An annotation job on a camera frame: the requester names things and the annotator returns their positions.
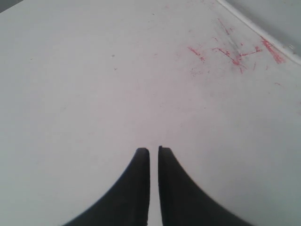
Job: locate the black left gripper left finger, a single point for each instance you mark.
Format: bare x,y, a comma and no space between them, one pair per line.
127,201

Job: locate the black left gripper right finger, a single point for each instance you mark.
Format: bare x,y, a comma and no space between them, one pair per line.
182,202

